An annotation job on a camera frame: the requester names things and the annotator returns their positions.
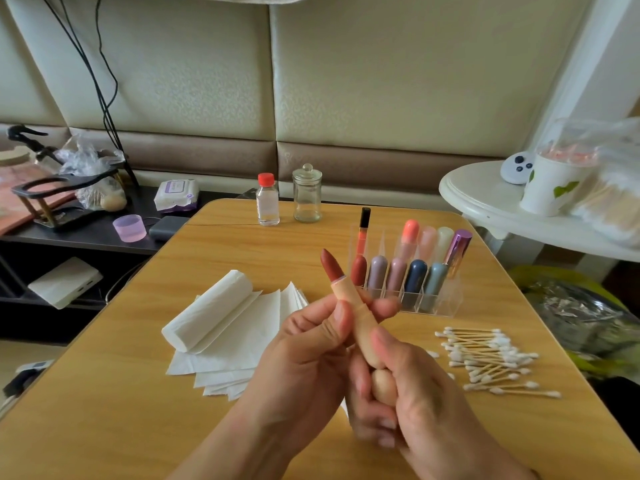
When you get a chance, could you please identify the person's left hand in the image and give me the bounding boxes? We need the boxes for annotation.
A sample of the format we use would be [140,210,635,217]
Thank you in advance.
[235,293,401,458]

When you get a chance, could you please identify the person's right hand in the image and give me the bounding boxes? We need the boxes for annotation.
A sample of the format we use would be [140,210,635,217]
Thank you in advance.
[345,325,541,480]

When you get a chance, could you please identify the red lipstick beige tube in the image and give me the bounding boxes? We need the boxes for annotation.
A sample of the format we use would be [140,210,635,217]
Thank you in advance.
[320,247,399,408]

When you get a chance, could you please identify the stack of white tissues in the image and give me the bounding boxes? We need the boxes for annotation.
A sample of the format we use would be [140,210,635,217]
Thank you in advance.
[161,269,311,401]

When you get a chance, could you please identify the pile of cotton swabs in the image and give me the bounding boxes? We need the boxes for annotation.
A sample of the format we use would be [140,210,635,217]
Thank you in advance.
[433,327,563,399]

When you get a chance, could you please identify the white tissue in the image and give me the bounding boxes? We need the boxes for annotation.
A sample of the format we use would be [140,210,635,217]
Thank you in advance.
[161,269,256,354]

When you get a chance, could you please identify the red lipstick grey-blue tube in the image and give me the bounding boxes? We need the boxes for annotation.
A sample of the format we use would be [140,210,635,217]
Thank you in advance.
[422,261,450,313]

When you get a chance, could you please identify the red lipstick mauve tube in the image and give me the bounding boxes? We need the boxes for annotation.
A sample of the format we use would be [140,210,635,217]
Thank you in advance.
[367,255,388,294]

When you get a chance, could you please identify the red lipstick navy tube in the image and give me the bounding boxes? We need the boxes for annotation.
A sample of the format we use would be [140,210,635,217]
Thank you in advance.
[402,259,429,311]

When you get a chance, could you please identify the red lipstick dusty pink tube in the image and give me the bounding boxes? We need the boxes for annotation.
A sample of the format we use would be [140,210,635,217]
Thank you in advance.
[387,257,408,296]

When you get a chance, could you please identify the clear acrylic lipstick organizer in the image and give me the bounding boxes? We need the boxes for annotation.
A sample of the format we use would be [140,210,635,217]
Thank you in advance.
[357,207,473,314]

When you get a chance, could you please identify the person's left forearm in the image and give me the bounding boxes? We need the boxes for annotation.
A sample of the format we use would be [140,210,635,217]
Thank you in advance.
[170,425,301,480]

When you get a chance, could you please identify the clear bottle red cap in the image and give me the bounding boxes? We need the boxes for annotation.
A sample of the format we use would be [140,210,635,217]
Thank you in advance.
[256,173,282,228]

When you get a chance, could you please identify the glass jar with lid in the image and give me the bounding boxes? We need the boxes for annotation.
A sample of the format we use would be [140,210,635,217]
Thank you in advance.
[292,163,324,224]

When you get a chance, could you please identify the yellow-green bin with bag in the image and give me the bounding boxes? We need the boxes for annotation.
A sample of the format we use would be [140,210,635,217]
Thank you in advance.
[510,265,640,381]

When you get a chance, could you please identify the white round side table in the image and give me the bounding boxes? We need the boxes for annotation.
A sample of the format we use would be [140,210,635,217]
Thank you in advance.
[439,159,640,263]

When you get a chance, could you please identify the wet wipes pack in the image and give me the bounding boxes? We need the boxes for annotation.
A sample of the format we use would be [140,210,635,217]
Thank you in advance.
[154,179,199,214]

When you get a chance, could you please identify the small purple plastic cup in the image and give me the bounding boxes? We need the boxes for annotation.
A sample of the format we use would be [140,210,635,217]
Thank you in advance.
[112,215,148,244]

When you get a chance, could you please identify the black low shelf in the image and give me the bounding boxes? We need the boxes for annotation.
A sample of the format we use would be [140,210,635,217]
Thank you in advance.
[0,183,251,344]

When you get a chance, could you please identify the white power bank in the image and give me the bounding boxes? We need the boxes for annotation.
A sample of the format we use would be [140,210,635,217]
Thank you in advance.
[28,257,104,310]

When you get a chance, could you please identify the white mug green leaf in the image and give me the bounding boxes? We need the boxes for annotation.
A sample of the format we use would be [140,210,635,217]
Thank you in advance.
[519,143,599,218]

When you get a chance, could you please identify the white panda figure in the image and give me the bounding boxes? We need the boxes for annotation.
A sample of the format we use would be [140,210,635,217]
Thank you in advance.
[500,151,535,186]

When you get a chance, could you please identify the crumpled clear plastic bag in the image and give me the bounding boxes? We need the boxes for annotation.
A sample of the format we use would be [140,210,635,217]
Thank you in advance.
[55,133,129,213]

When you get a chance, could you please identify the pink tray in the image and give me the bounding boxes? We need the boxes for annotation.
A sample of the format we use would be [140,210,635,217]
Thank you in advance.
[0,165,76,236]

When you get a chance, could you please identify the beige padded backrest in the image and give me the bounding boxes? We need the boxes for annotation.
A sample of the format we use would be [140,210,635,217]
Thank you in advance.
[0,0,596,196]

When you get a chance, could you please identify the jar with wooden lid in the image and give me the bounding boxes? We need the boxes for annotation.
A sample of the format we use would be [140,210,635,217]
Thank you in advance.
[0,145,31,168]

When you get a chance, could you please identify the black clip tool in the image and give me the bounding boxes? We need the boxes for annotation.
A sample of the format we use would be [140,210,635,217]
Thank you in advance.
[0,123,51,161]

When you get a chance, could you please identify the black cables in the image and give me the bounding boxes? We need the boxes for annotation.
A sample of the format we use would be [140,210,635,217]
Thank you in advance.
[38,0,136,186]

